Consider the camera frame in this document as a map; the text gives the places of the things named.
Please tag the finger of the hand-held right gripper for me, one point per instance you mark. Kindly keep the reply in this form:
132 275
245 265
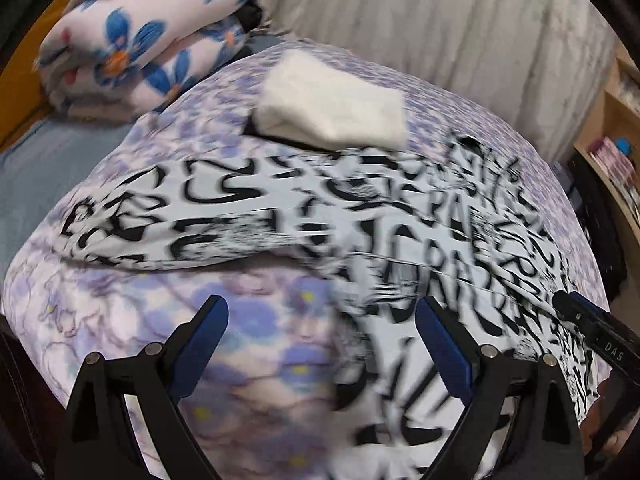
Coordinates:
575 305

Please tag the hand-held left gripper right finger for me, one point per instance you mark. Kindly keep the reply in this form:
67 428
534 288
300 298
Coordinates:
445 355

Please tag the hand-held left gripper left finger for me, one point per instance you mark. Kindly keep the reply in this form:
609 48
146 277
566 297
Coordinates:
202 340

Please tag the black and white printed garment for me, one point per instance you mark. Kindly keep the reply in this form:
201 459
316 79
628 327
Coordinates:
400 240

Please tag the person's right hand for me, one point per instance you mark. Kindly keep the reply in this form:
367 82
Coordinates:
602 415

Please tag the purple floral bed sheet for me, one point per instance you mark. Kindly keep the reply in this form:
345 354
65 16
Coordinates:
250 320

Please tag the dark cloth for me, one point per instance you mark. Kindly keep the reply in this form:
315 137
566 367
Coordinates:
595 220

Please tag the row of books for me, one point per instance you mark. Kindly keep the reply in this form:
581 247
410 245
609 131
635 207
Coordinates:
607 157

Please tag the wooden shelf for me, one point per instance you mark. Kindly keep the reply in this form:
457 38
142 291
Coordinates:
607 110

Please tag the grey-blue sheet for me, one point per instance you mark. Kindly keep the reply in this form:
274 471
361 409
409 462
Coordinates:
45 170

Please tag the white fluffy folded cloth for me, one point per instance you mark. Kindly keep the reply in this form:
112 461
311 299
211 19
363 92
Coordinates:
330 100

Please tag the blue flower folded blanket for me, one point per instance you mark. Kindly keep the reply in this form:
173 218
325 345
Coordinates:
140 45

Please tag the wooden headboard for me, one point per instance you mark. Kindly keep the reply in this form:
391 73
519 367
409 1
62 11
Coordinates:
20 90

